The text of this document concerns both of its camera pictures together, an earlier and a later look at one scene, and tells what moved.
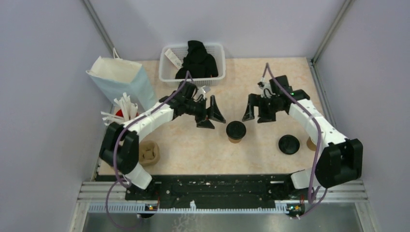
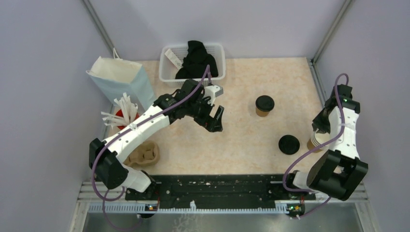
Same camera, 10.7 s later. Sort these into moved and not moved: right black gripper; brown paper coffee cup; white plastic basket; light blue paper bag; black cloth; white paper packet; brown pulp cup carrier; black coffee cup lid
Moved: right black gripper; brown paper coffee cup; black coffee cup lid
Not moved: brown pulp cup carrier; black cloth; light blue paper bag; white plastic basket; white paper packet
